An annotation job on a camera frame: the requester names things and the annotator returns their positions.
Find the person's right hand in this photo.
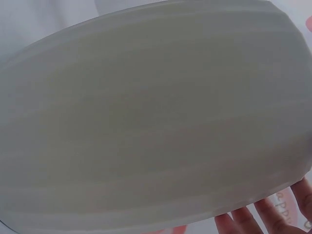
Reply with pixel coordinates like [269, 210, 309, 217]
[214, 177, 312, 234]

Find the white ribbed bowl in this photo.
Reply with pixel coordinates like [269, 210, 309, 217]
[0, 0, 312, 234]

